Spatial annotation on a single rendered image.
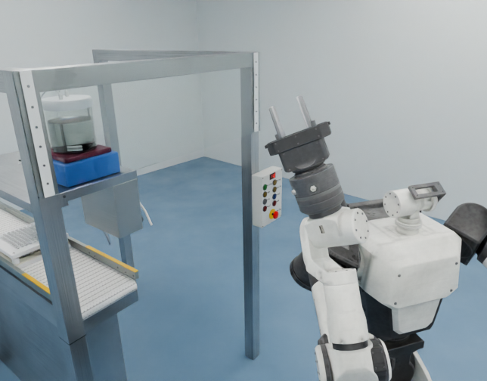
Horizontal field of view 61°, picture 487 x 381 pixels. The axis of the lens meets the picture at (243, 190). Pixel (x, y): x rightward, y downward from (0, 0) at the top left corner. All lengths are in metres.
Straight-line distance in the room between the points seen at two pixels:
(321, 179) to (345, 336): 0.28
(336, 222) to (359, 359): 0.25
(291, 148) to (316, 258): 0.22
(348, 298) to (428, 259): 0.33
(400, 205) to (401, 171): 3.39
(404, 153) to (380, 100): 0.58
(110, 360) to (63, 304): 0.59
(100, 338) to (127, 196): 0.64
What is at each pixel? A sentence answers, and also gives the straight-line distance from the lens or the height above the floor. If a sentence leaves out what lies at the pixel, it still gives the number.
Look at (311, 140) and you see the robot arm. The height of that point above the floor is 1.54.
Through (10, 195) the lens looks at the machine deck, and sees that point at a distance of 1.44.
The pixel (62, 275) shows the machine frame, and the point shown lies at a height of 1.04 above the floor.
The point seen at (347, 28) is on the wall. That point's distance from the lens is 4.52.
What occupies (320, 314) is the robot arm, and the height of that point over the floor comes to 1.16.
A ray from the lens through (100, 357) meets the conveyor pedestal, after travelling 1.92.
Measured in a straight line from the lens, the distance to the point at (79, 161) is 1.30.
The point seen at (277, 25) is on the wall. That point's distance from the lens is 5.01.
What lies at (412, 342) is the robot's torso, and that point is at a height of 0.93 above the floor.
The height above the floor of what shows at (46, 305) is 0.80.
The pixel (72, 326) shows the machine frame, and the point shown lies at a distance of 1.48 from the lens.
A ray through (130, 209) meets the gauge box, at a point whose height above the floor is 1.14.
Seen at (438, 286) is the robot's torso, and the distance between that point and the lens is 1.14.
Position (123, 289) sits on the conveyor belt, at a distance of 1.66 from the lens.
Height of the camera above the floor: 1.72
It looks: 21 degrees down
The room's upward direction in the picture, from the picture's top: 1 degrees counter-clockwise
